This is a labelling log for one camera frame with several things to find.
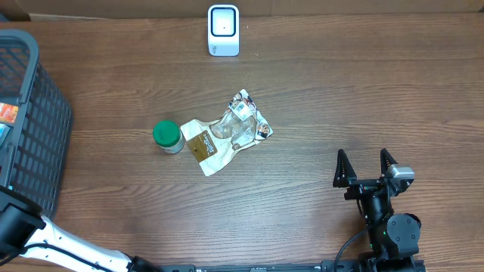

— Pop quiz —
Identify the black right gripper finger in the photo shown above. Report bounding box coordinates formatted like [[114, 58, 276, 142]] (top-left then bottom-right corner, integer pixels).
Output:
[[380, 148, 397, 175], [333, 149, 357, 188]]

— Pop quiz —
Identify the green Kleenex tissue pack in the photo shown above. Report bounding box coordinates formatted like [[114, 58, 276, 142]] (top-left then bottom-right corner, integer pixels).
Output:
[[0, 123, 11, 147]]

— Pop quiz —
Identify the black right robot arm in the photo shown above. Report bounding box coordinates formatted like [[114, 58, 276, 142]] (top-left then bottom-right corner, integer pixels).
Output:
[[330, 148, 426, 272]]

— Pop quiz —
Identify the green lid jar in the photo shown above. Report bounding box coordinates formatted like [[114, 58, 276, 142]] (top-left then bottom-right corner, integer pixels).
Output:
[[152, 120, 185, 154]]

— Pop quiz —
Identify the dark plastic mesh basket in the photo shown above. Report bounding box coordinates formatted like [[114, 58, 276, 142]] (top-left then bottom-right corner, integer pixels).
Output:
[[1, 29, 73, 218]]

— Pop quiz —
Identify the dried mushroom pouch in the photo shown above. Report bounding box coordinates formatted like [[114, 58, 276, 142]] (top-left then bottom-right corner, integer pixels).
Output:
[[181, 89, 273, 176]]

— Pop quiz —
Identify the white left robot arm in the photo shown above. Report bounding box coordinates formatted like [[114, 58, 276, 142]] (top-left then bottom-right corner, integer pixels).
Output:
[[1, 187, 162, 272]]

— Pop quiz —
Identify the orange Kleenex tissue pack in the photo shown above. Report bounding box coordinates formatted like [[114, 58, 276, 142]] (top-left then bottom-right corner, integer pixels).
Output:
[[0, 103, 19, 124]]

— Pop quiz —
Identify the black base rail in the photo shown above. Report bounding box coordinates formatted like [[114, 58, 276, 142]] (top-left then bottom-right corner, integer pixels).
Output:
[[162, 258, 428, 272]]

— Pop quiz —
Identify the white barcode scanner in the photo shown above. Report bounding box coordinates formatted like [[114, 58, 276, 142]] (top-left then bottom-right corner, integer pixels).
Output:
[[207, 4, 240, 57]]

